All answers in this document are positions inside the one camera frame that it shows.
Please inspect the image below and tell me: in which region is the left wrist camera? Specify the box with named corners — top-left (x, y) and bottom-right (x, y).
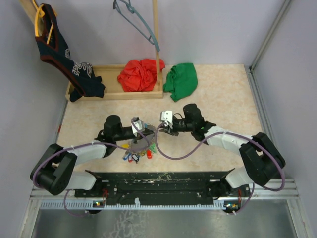
top-left (131, 117), bottom-right (146, 137)

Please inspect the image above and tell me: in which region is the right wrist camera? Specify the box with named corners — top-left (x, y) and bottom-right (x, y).
top-left (160, 110), bottom-right (173, 128)

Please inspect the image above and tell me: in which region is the green crumpled cloth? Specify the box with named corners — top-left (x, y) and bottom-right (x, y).
top-left (163, 63), bottom-right (198, 102)

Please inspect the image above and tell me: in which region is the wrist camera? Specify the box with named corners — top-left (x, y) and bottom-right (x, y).
top-left (160, 110), bottom-right (173, 128)
top-left (131, 117), bottom-right (146, 137)

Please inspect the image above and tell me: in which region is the grey-blue clothes hanger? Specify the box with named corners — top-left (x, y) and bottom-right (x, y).
top-left (113, 0), bottom-right (160, 52)

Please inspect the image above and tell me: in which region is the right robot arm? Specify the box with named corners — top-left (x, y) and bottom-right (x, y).
top-left (156, 104), bottom-right (286, 196)

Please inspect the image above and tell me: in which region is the grey cable duct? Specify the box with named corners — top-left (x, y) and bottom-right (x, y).
top-left (40, 198), bottom-right (238, 210)

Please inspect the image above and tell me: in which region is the bunch of coloured keys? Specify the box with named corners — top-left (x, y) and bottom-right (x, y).
top-left (121, 141), bottom-right (157, 164)

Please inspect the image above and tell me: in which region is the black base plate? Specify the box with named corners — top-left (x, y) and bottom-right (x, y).
top-left (75, 172), bottom-right (235, 206)

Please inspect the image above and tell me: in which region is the wooden tray rack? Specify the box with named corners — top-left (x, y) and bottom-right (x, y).
top-left (19, 0), bottom-right (164, 101)

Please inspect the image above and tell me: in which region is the navy blue tank top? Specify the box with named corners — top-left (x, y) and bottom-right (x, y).
top-left (35, 3), bottom-right (106, 102)

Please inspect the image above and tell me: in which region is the red crumpled cloth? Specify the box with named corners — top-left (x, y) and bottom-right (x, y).
top-left (117, 59), bottom-right (157, 92)

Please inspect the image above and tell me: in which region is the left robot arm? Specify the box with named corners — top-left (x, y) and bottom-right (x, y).
top-left (30, 115), bottom-right (154, 197)

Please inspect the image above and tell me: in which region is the yellow clothes hanger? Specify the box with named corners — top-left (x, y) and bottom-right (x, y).
top-left (31, 0), bottom-right (54, 45)

